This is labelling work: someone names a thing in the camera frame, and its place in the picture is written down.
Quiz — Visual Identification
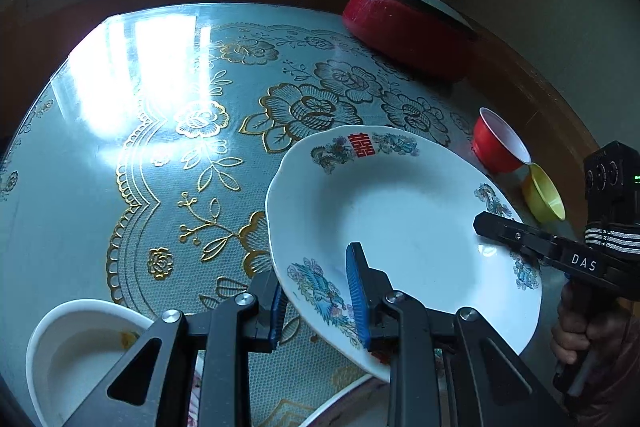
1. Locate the yellow plastic bowl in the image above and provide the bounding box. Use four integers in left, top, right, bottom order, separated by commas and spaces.
521, 162, 566, 223

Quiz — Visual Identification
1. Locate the white floral ceramic plate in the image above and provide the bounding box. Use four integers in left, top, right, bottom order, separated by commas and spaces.
266, 126, 541, 381

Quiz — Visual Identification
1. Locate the right hand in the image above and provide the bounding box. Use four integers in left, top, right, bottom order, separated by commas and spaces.
550, 282, 631, 365

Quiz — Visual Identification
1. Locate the white plate with pattern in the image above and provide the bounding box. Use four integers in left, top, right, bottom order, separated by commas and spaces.
300, 375, 390, 427

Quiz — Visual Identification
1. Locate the red plastic bowl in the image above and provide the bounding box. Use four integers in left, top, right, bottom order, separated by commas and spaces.
472, 107, 532, 174

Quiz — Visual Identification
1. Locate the floral lace table cover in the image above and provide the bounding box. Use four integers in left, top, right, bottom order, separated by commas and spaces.
0, 2, 566, 427

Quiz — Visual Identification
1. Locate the white ceramic bowl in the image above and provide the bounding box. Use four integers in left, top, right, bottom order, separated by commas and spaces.
25, 299, 152, 426

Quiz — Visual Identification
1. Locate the red electric pot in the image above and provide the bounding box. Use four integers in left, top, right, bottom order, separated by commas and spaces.
342, 0, 476, 81

